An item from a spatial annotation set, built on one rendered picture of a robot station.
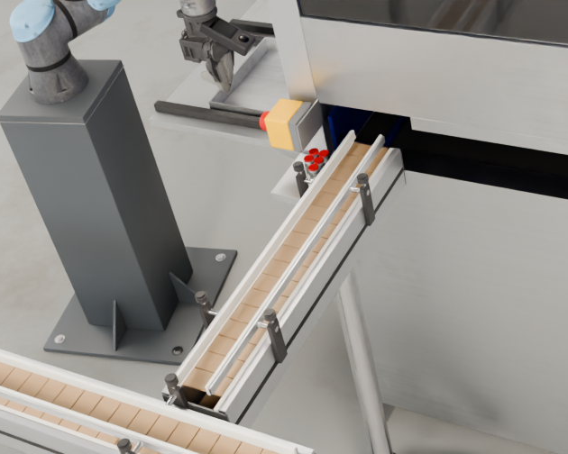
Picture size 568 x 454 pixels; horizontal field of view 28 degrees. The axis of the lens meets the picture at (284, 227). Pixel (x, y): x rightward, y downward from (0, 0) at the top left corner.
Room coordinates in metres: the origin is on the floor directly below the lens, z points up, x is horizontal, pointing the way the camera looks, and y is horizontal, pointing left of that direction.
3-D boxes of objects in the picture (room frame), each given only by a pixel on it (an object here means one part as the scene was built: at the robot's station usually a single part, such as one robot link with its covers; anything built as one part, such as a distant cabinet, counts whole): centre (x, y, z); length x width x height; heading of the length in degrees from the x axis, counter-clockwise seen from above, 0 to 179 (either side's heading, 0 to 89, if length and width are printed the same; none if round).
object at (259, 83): (2.08, -0.12, 0.90); 0.34 x 0.26 x 0.04; 52
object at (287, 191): (1.77, -0.09, 0.87); 0.14 x 0.13 x 0.02; 52
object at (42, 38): (2.51, 0.46, 0.96); 0.13 x 0.12 x 0.14; 123
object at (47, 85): (2.51, 0.46, 0.84); 0.15 x 0.15 x 0.10
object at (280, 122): (1.81, -0.06, 1.00); 0.08 x 0.07 x 0.07; 52
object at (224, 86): (2.12, 0.07, 0.95); 0.06 x 0.03 x 0.09; 52
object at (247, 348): (1.49, 0.00, 0.92); 0.69 x 0.15 x 0.16; 142
